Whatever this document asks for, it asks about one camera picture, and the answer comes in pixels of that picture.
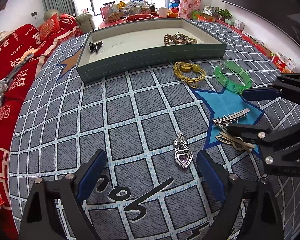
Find green jewelry tray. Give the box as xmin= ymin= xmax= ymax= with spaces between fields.
xmin=76 ymin=18 xmax=227 ymax=84

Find black hair claw clip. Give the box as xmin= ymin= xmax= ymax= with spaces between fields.
xmin=88 ymin=41 xmax=103 ymax=54

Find green translucent bangle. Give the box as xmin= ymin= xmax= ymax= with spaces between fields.
xmin=215 ymin=61 xmax=252 ymax=94

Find red round table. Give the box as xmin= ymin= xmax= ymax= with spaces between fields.
xmin=98 ymin=16 xmax=157 ymax=29

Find braided tan rope bracelet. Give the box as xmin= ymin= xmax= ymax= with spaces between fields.
xmin=173 ymin=32 xmax=198 ymax=45

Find gold hair pins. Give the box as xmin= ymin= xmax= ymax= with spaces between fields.
xmin=215 ymin=131 xmax=256 ymax=151

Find red plastic colander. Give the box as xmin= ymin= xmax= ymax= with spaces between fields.
xmin=125 ymin=14 xmax=153 ymax=22

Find silver alligator hair clip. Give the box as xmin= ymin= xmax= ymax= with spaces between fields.
xmin=213 ymin=108 xmax=250 ymax=127

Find beige armchair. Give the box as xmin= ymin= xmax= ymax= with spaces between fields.
xmin=43 ymin=9 xmax=95 ymax=34

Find yellow cord bracelet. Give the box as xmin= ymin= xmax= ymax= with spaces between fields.
xmin=173 ymin=61 xmax=207 ymax=89

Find white cup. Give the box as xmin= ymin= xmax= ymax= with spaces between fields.
xmin=158 ymin=7 xmax=168 ymax=18

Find green potted plant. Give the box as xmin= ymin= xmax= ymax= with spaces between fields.
xmin=214 ymin=7 xmax=232 ymax=21

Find pink floral gift box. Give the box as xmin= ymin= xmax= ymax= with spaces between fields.
xmin=178 ymin=0 xmax=201 ymax=19

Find grey checkered mat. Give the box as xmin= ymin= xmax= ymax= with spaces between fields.
xmin=8 ymin=19 xmax=300 ymax=240

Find red covered sofa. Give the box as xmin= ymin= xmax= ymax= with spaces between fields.
xmin=0 ymin=24 xmax=83 ymax=239

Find purple heart pendant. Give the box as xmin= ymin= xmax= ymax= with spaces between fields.
xmin=173 ymin=131 xmax=193 ymax=169

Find red embroidered cushion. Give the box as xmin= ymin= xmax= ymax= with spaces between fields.
xmin=39 ymin=14 xmax=60 ymax=41

